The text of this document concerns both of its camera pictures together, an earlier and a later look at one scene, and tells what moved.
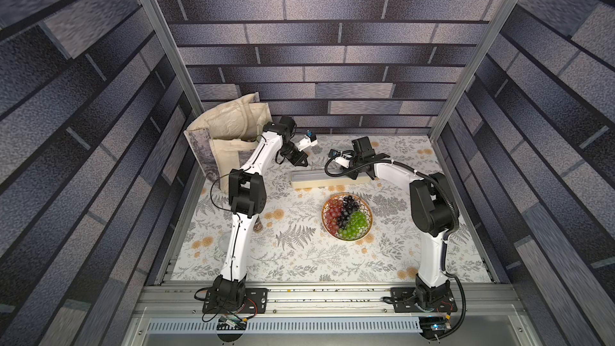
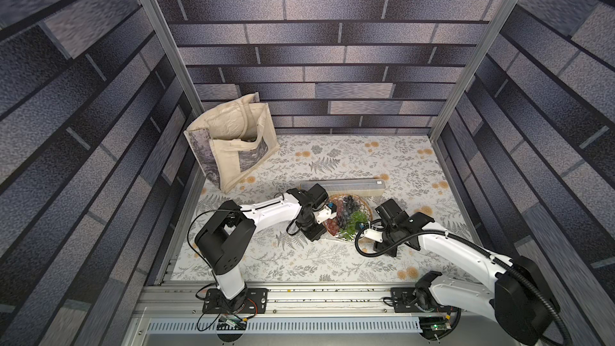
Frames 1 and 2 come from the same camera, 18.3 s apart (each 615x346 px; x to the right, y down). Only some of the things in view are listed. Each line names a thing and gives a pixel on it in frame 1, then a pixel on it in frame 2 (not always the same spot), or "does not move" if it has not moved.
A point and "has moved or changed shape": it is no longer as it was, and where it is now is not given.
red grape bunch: x=332 y=212 does not move
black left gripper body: x=292 y=153 to x=313 y=228
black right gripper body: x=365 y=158 to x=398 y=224
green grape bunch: x=358 y=220 does not move
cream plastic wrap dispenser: x=316 y=178 has moved or changed shape
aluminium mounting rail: x=341 y=299 does not move
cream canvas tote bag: x=219 y=135 does not move
